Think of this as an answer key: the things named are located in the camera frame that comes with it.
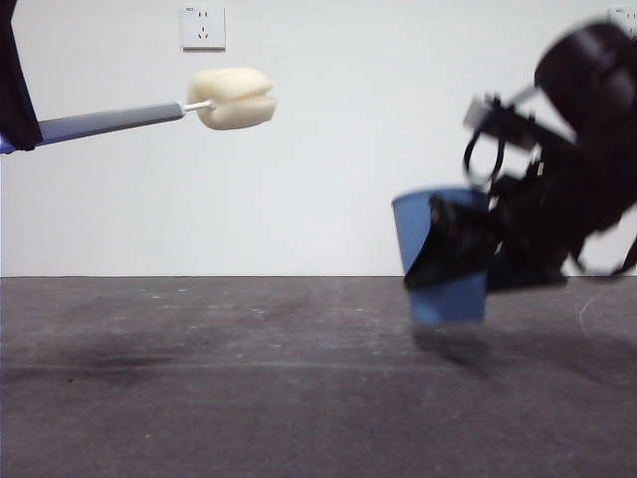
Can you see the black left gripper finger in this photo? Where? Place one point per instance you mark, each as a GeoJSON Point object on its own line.
{"type": "Point", "coordinates": [17, 89]}

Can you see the pale grey right wrist camera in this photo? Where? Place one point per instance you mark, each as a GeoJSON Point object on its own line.
{"type": "Point", "coordinates": [497, 119]}

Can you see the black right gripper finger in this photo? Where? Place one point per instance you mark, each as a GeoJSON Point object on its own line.
{"type": "Point", "coordinates": [527, 276]}
{"type": "Point", "coordinates": [458, 244]}

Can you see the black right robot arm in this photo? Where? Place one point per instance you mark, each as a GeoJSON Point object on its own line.
{"type": "Point", "coordinates": [587, 124]}

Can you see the blue ribbed plastic cup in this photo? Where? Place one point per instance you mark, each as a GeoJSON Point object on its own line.
{"type": "Point", "coordinates": [448, 304]}

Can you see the white wall socket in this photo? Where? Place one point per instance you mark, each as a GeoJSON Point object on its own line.
{"type": "Point", "coordinates": [203, 30]}
{"type": "Point", "coordinates": [624, 14]}

